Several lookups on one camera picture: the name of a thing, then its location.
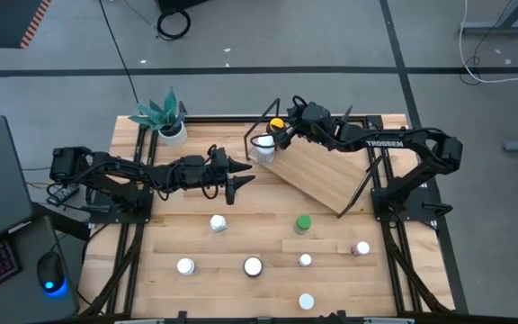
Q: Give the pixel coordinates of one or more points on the black computer mouse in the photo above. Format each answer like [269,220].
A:
[50,270]

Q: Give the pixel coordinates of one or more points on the black aluminium table frame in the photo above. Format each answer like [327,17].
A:
[223,119]

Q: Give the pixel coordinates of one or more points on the green bottle green cap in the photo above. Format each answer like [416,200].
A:
[304,222]

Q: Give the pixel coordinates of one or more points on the slim white pill bottle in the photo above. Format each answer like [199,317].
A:
[185,266]

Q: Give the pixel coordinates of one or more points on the amber bottle yellow cap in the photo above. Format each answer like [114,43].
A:
[277,123]

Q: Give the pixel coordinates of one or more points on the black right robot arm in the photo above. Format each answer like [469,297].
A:
[421,139]

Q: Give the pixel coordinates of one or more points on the wooden shelf black metal frame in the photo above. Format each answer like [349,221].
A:
[322,180]

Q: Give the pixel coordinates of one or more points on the large white pill bottle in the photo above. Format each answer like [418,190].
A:
[265,154]

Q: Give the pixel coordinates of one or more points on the orange bottle white cap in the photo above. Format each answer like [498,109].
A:
[306,301]

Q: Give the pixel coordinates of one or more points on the black lower desk surface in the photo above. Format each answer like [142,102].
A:
[20,306]

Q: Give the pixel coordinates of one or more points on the black power adapter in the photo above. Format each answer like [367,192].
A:
[63,194]

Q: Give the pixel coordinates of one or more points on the grey metal desk leg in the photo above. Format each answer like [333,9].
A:
[497,28]

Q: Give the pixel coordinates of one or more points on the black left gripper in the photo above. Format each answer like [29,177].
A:
[211,171]

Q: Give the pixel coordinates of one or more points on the snake plant in white pot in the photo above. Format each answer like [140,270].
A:
[175,135]

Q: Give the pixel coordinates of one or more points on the tiny white cap bottle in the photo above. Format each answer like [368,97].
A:
[305,259]

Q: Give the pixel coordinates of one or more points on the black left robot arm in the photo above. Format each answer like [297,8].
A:
[124,168]

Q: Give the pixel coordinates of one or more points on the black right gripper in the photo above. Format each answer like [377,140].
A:
[313,119]

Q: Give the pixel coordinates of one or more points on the pink bottle white cap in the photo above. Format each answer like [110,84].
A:
[362,247]

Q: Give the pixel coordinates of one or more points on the wide brown bottle white cap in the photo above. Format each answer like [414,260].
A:
[253,266]

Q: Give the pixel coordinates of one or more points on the white bottle blue label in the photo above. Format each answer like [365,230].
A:
[217,221]

